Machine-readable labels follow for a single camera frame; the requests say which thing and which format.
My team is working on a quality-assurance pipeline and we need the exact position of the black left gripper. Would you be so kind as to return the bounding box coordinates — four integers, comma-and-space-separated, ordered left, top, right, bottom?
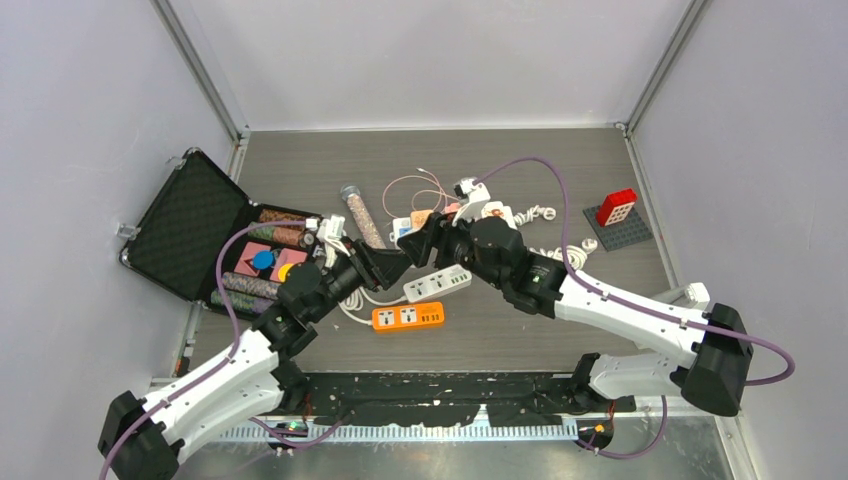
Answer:
309, 236, 410, 322

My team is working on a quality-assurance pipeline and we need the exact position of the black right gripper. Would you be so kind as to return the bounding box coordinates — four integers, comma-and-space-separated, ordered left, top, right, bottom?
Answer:
398, 207, 507, 291

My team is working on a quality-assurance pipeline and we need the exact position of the tan cube socket adapter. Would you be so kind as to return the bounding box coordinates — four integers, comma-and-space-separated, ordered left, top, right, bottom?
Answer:
410, 210, 434, 230

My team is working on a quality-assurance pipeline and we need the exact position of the pink charger with cable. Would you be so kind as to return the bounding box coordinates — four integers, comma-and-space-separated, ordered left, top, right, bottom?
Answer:
380, 167, 457, 219

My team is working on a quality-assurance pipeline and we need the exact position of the white cube socket adapter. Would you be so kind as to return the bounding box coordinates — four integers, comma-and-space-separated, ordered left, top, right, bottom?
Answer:
483, 202, 517, 229

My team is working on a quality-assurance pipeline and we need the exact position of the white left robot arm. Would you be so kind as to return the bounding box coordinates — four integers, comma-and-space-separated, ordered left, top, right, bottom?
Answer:
98, 240, 413, 479

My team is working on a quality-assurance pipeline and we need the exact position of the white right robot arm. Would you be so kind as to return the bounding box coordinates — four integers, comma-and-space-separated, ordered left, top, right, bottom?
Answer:
397, 214, 753, 417

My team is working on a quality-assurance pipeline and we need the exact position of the white multicolour power strip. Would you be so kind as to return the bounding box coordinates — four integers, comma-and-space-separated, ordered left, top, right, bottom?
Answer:
390, 215, 521, 250

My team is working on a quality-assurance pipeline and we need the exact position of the white usb power strip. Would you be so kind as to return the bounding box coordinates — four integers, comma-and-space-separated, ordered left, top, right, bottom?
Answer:
403, 265, 473, 303

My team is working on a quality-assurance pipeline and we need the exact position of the orange power strip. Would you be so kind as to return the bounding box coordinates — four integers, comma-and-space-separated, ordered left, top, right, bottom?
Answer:
372, 302, 447, 334

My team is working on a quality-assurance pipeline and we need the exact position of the yellow round chip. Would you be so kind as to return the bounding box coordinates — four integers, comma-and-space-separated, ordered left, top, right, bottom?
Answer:
276, 263, 294, 283

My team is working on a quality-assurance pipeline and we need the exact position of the blue round chip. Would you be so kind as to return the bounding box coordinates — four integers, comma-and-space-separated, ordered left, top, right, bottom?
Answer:
251, 250, 275, 270

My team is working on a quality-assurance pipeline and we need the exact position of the red toy brick block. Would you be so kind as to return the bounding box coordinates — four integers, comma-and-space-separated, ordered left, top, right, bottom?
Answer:
595, 188, 638, 227

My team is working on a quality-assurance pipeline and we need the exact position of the dark grey brick baseplate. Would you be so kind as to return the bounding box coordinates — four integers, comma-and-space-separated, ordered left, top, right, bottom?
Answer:
582, 206, 654, 252

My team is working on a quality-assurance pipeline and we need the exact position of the white box device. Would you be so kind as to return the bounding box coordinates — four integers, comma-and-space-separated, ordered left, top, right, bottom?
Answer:
629, 282, 711, 351

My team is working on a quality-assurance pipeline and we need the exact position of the black poker chip case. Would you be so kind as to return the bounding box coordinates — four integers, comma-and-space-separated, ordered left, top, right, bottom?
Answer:
120, 147, 317, 320

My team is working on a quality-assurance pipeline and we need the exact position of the white coiled power cable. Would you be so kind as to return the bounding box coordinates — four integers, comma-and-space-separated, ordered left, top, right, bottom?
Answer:
331, 284, 407, 328

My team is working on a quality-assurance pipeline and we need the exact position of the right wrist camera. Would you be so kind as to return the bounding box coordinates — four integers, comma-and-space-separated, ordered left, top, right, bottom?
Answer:
452, 177, 491, 226

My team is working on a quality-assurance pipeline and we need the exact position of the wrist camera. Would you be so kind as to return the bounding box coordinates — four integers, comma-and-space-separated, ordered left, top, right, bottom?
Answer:
305, 214, 350, 263
452, 177, 491, 226

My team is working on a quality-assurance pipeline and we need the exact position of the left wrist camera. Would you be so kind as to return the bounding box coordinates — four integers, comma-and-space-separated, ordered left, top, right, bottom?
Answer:
305, 214, 350, 263

